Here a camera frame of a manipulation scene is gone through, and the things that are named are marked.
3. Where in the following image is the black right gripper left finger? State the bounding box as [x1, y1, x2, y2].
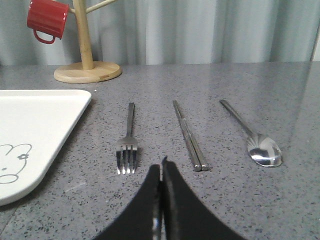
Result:
[95, 164, 162, 240]

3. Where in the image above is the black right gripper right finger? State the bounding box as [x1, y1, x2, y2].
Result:
[161, 157, 243, 240]

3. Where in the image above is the silver metal fork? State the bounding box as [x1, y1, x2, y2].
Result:
[116, 102, 138, 175]

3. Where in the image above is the silver metal spoon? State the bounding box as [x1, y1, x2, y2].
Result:
[219, 99, 283, 168]

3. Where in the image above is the cream tray with bunny print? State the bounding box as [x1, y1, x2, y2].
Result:
[0, 89, 92, 206]

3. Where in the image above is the wooden mug tree stand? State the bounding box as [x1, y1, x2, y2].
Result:
[53, 0, 122, 84]

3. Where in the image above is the grey curtain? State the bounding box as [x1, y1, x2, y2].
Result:
[0, 0, 320, 66]

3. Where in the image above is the red ribbed mug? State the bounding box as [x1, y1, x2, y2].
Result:
[26, 0, 69, 45]

